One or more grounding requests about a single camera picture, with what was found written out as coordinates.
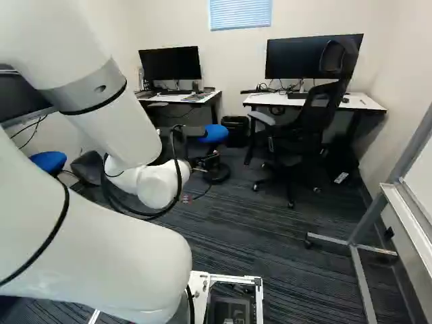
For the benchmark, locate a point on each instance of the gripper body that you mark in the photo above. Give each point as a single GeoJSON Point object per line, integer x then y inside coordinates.
{"type": "Point", "coordinates": [207, 162]}

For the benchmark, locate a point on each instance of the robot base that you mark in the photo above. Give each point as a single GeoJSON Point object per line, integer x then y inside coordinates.
{"type": "Point", "coordinates": [233, 300]}

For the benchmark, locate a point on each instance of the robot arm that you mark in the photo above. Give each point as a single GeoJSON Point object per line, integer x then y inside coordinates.
{"type": "Point", "coordinates": [84, 243]}

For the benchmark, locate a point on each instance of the black waste bin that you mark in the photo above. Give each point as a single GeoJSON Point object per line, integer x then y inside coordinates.
{"type": "Point", "coordinates": [234, 130]}

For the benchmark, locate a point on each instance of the white desk with black panel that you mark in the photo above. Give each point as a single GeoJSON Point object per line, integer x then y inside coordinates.
{"type": "Point", "coordinates": [189, 111]}

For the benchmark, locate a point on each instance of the black keyboard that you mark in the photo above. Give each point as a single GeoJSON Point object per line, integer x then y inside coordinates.
{"type": "Point", "coordinates": [297, 96]}
{"type": "Point", "coordinates": [175, 92]}

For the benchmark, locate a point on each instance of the small black monitor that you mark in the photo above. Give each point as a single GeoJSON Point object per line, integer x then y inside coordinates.
{"type": "Point", "coordinates": [168, 64]}

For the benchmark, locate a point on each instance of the black mesh office chair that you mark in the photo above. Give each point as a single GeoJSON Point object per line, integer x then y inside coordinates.
{"type": "Point", "coordinates": [310, 135]}

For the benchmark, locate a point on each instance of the black footrest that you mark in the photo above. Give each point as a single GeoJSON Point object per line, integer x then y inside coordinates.
{"type": "Point", "coordinates": [86, 167]}

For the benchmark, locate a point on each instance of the white power strip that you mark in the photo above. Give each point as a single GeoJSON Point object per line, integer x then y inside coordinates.
{"type": "Point", "coordinates": [341, 177]}

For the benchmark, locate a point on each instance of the wide black monitor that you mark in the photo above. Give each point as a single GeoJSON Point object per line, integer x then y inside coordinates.
{"type": "Point", "coordinates": [297, 57]}

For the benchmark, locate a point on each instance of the window blind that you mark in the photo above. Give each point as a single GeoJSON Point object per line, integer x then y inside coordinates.
{"type": "Point", "coordinates": [240, 15]}

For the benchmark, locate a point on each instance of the white desk with wide top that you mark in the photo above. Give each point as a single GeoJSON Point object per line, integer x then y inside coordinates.
{"type": "Point", "coordinates": [357, 103]}

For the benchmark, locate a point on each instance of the black monitor with grey edge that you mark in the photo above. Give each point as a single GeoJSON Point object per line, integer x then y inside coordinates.
{"type": "Point", "coordinates": [17, 96]}

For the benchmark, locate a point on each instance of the whiteboard on metal stand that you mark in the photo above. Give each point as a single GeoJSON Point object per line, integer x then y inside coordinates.
{"type": "Point", "coordinates": [410, 209]}

